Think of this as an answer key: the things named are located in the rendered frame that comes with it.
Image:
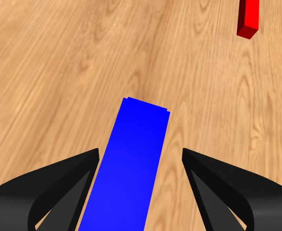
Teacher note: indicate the blue hollow socket block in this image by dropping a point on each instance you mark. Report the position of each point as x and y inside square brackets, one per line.
[128, 168]

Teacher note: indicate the thin red peg bar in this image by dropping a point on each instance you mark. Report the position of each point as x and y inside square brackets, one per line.
[249, 16]

